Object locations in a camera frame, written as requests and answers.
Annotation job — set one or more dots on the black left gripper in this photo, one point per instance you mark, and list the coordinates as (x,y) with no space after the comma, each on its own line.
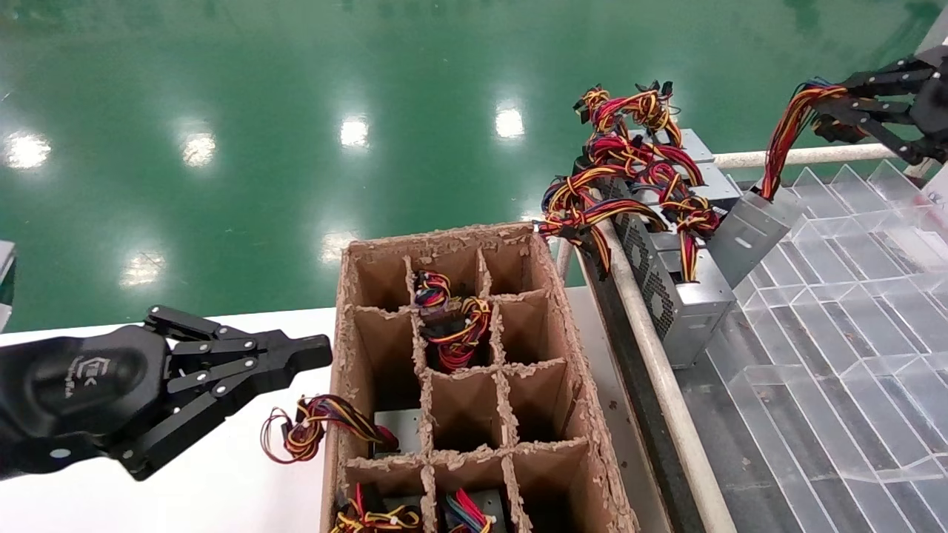
(81,385)

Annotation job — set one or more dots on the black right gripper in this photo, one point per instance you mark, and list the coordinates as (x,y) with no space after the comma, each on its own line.
(935,104)

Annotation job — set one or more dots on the white rack tube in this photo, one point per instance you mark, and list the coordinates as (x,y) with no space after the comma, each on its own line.
(815,155)
(663,385)

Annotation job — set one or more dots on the white label sheet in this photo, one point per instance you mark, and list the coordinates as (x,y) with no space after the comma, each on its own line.
(939,194)

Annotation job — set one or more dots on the grey metal panel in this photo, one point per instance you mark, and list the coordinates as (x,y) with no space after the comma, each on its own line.
(6,281)

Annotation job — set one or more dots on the clear plastic divider tray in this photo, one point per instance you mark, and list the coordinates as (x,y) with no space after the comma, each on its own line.
(852,333)

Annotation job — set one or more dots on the brown cardboard divider box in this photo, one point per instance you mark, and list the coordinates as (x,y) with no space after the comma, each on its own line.
(537,392)

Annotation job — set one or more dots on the black side rail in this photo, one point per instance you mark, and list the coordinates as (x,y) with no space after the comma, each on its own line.
(633,400)

